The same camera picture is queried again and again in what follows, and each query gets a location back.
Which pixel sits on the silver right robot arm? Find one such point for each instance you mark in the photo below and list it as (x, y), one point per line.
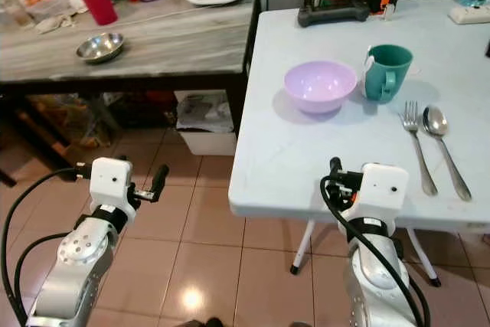
(375, 281)

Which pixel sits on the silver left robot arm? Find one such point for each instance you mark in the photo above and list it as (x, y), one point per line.
(80, 262)

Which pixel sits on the colourful patterned bag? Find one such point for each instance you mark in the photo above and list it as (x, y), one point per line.
(69, 116)

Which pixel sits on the white storage box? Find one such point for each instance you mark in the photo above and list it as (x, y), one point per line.
(207, 124)

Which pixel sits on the white folding table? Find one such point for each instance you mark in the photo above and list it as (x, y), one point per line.
(276, 206)

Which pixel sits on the steel fork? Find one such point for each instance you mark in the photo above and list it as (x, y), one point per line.
(419, 147)

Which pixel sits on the large lilac plastic bowl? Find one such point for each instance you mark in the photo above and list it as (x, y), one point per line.
(320, 86)

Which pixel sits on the dark wooden counter table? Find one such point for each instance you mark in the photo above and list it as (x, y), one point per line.
(122, 86)

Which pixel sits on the steel spoon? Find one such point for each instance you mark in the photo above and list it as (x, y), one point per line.
(436, 122)

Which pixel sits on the teal mug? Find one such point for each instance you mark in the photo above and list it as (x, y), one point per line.
(389, 70)

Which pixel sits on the small steel bowl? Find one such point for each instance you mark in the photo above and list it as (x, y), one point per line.
(100, 47)

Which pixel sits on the clear plastic food container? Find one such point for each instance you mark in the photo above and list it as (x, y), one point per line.
(46, 5)

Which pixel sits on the white power strip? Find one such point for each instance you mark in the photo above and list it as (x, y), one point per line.
(471, 13)

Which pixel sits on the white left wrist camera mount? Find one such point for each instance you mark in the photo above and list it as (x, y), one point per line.
(109, 181)

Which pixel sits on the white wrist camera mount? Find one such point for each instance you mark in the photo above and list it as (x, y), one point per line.
(109, 181)
(383, 189)

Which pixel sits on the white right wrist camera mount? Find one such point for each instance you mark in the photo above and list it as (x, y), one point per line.
(383, 189)

